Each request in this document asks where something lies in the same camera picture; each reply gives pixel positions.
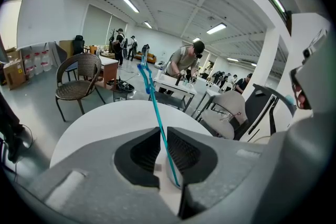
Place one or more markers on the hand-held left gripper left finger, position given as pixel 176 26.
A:
pixel 136 157

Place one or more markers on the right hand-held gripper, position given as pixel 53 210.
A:
pixel 315 81

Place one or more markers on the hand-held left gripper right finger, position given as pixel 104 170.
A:
pixel 194 157

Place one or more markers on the blue translucent star stick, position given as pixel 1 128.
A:
pixel 155 102

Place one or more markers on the clear stick with red star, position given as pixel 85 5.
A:
pixel 232 116

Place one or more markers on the beige cushioned chair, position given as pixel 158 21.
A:
pixel 225 112

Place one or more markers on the black and white chair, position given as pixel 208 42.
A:
pixel 258 107

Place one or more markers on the white work table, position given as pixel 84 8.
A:
pixel 170 84

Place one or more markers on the wooden desk with white top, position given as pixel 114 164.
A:
pixel 109 65

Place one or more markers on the yellow sofa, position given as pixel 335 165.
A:
pixel 148 57

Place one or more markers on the brown wicker chair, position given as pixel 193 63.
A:
pixel 84 63

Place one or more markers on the ceiling tube light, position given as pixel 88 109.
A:
pixel 196 39
pixel 147 24
pixel 130 4
pixel 216 28

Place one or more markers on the potted plant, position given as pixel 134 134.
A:
pixel 112 36

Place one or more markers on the black office chair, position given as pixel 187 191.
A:
pixel 78 44

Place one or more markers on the person's black trouser leg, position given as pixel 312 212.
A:
pixel 10 126

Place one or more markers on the clear water jug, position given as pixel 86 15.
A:
pixel 38 63
pixel 29 66
pixel 46 61

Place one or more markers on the grey roller blind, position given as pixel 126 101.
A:
pixel 98 25

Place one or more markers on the large cardboard box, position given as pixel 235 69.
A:
pixel 14 73

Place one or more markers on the small cardboard box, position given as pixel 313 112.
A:
pixel 13 54

